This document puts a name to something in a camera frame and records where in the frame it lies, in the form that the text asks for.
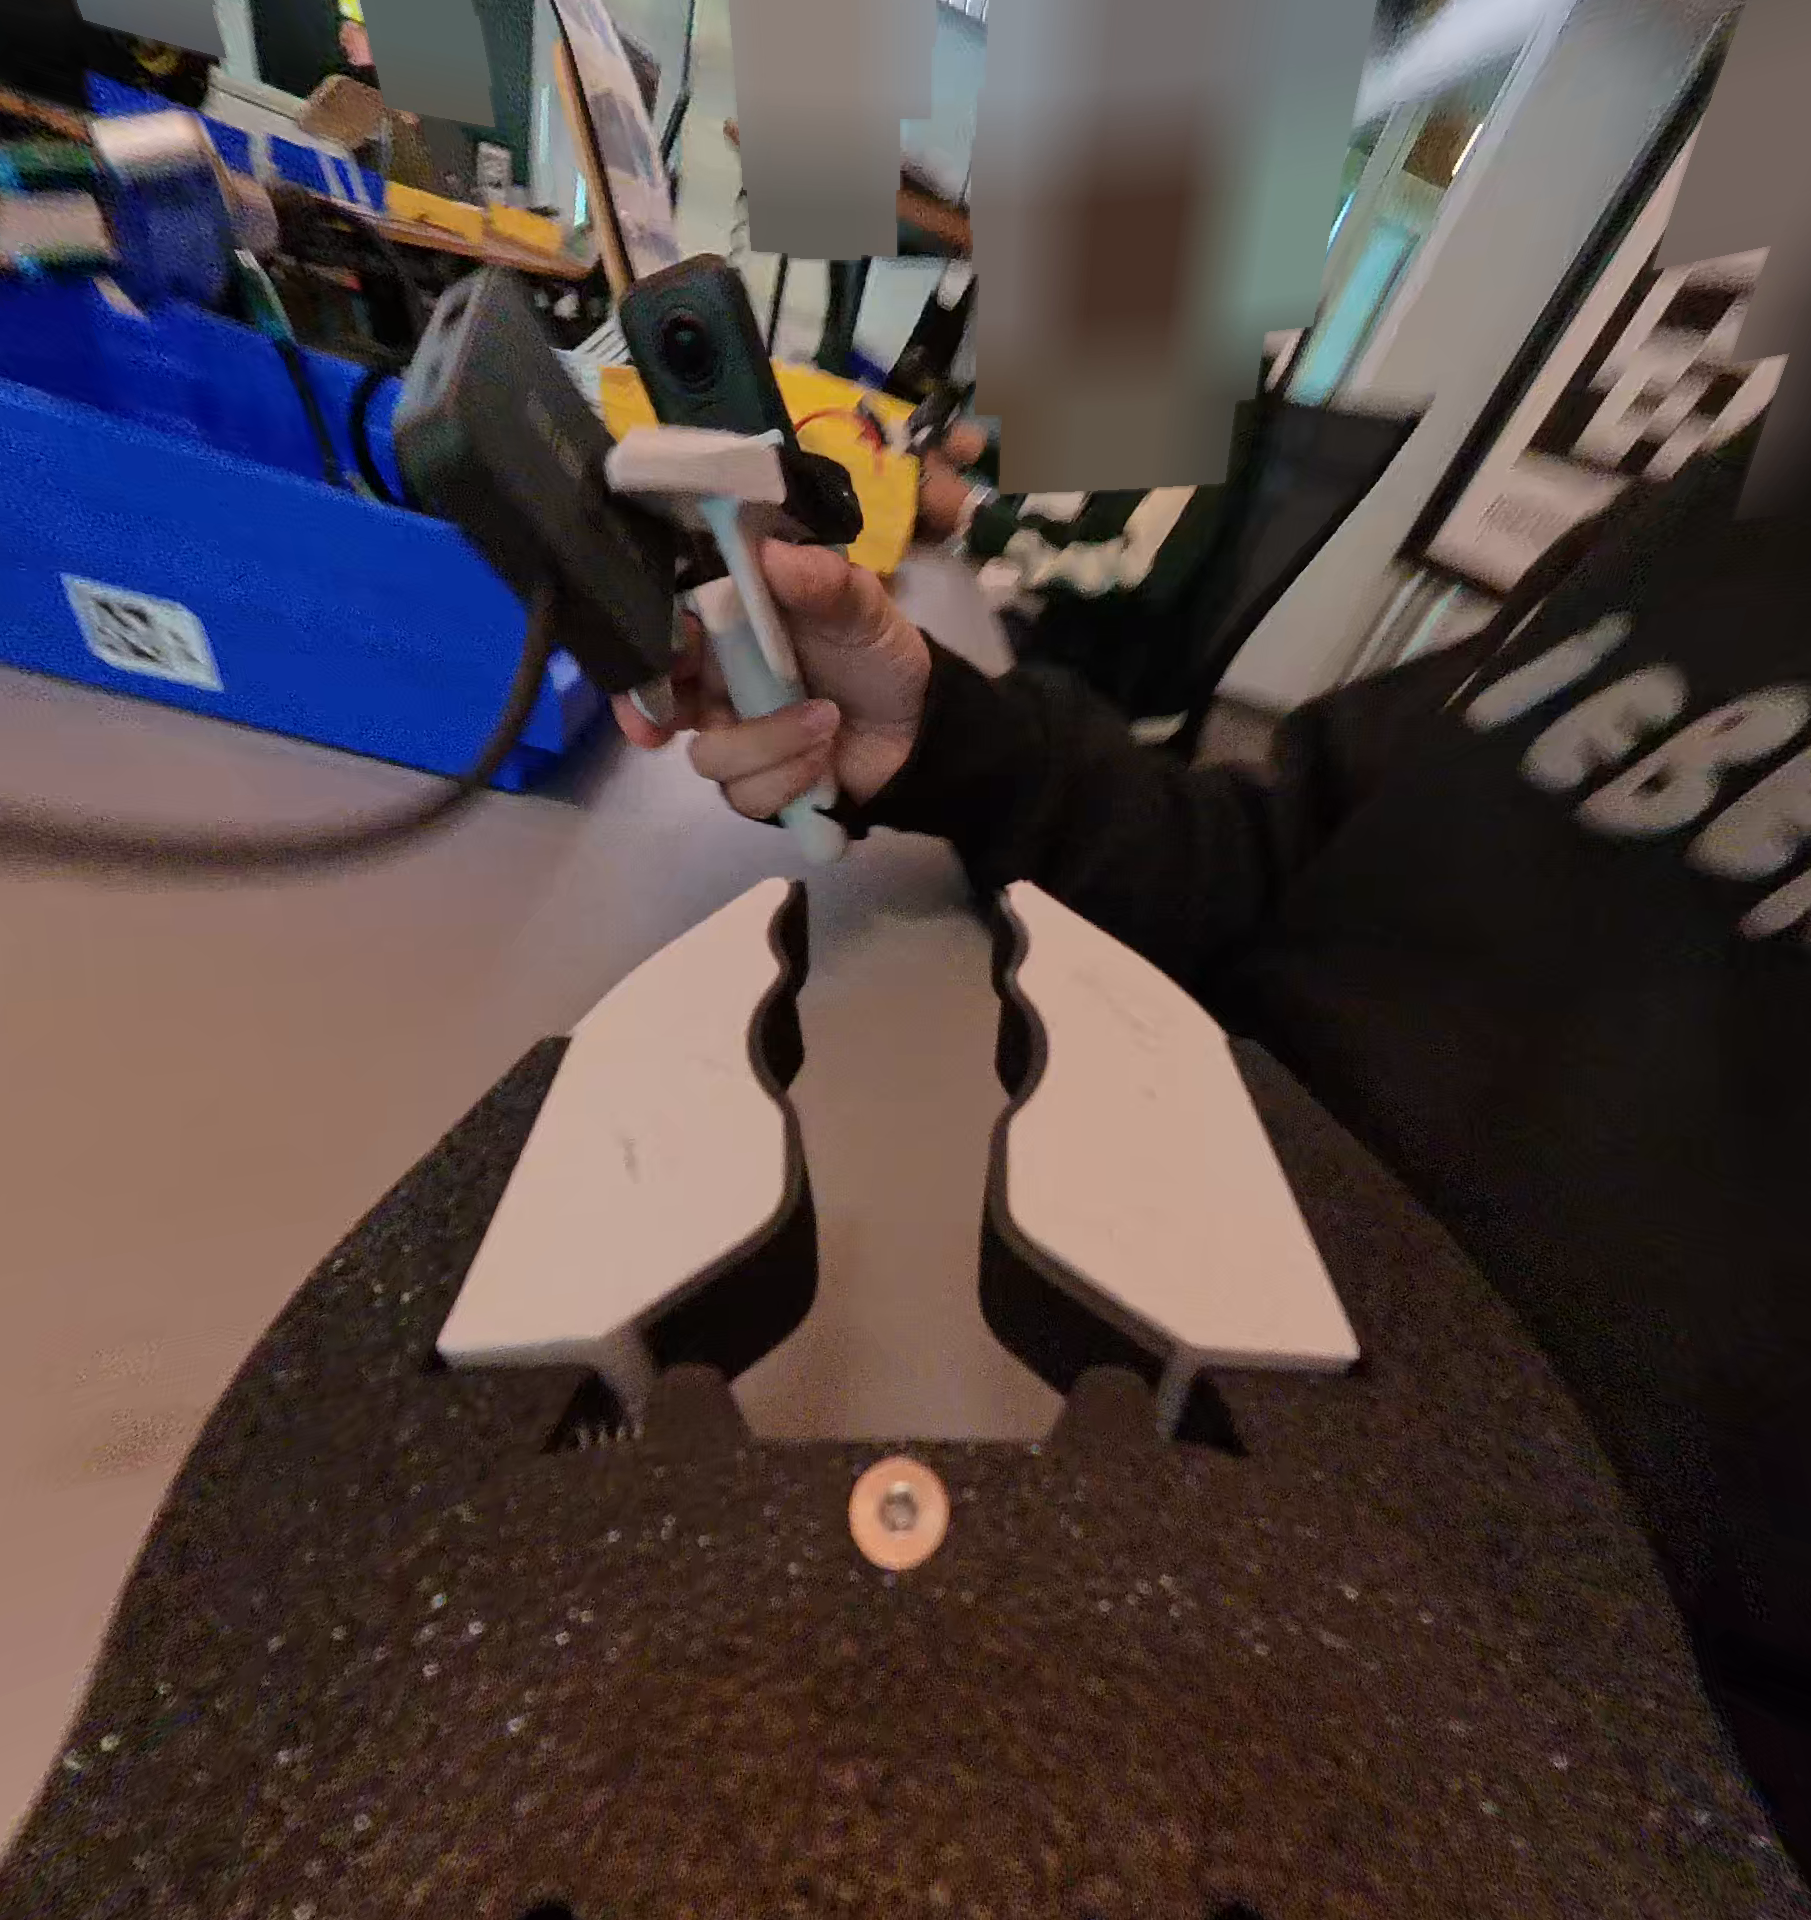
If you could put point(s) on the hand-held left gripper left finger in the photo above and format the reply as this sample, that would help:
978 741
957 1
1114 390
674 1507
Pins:
635 1153

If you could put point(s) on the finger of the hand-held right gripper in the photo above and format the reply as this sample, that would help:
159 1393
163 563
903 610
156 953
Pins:
652 703
694 464

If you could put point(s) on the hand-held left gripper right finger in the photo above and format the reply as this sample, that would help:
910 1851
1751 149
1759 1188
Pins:
1159 1172

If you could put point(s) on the black USB hub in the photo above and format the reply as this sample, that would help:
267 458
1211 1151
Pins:
531 480

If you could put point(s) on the blue plastic bin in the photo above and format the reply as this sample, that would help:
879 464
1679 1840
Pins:
245 510

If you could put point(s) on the person's right forearm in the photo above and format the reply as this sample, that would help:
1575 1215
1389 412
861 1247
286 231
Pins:
1085 780

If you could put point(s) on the grey desk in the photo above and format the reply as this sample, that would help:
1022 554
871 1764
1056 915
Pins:
245 1052

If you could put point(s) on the person's right hand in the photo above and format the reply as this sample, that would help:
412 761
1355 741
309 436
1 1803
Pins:
858 674

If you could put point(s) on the yellow plastic bin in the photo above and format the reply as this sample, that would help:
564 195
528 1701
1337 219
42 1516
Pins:
885 510

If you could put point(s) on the printed instruction sheet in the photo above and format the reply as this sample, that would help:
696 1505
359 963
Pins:
627 103

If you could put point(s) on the person's torso in black hoodie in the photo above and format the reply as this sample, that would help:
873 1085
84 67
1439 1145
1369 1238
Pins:
1595 1124

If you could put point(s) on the blue storage bin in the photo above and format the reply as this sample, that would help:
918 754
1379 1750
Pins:
185 209

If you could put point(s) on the black and white framed sign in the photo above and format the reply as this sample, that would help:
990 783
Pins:
1670 405

